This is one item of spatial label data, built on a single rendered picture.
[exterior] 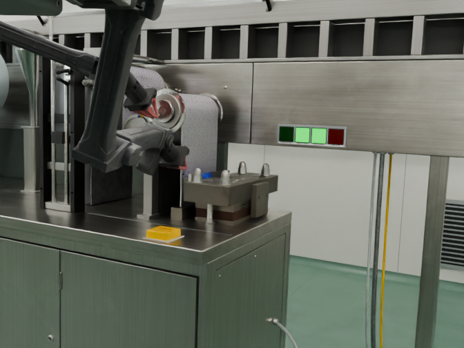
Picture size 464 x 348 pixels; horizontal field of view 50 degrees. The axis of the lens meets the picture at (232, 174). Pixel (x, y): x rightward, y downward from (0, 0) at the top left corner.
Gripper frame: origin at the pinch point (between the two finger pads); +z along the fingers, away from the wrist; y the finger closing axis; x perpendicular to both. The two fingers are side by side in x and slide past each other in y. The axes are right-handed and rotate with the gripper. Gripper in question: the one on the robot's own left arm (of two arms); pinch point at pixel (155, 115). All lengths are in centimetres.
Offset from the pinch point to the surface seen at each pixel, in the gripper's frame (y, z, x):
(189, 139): 6.6, 12.2, -0.4
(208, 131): 6.1, 20.3, 9.1
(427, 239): 73, 74, -1
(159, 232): 16.6, 3.8, -39.2
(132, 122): -12.8, 3.7, 1.1
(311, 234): -55, 266, 95
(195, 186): 13.7, 15.3, -17.1
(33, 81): -67, -5, 19
